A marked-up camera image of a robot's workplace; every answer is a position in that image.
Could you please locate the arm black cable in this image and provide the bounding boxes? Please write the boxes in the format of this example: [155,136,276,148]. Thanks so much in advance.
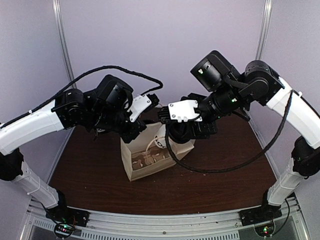
[163,89,295,174]
[0,65,164,128]

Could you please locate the aluminium corner post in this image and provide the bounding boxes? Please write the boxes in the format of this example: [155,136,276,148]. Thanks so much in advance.
[52,0,74,82]
[255,0,273,60]

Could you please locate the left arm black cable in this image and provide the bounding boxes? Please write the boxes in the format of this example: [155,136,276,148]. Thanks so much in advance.
[0,65,164,128]

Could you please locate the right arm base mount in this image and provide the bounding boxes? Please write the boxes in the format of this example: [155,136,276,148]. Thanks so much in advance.
[239,191,282,238]

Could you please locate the left aluminium corner post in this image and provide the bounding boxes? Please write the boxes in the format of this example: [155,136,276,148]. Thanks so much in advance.
[52,0,74,82]

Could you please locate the brown pulp cup carrier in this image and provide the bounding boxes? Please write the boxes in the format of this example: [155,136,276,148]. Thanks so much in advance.
[132,151,169,171]

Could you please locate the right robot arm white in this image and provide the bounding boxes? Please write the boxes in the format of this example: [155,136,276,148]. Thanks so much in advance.
[163,56,320,221]

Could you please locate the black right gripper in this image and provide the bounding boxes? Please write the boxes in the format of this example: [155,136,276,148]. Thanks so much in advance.
[181,82,247,138]

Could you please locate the aluminium front rail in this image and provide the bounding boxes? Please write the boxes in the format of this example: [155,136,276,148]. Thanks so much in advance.
[20,197,308,240]

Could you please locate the right aluminium corner post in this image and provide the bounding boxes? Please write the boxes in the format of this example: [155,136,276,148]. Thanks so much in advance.
[255,0,273,60]

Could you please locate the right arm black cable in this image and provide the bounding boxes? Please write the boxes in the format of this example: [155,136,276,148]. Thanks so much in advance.
[163,89,295,174]

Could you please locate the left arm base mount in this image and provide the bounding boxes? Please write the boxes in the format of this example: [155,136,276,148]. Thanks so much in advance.
[41,194,90,240]

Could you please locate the white paper coffee cup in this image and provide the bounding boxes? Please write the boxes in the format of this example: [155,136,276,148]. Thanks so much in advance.
[154,124,167,149]

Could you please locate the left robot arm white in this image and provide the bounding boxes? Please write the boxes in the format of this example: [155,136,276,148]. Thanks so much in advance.
[0,85,152,222]

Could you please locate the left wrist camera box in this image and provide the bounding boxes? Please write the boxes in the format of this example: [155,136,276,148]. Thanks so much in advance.
[94,74,134,111]

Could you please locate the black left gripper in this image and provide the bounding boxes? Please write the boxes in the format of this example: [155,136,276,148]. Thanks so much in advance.
[89,107,147,144]

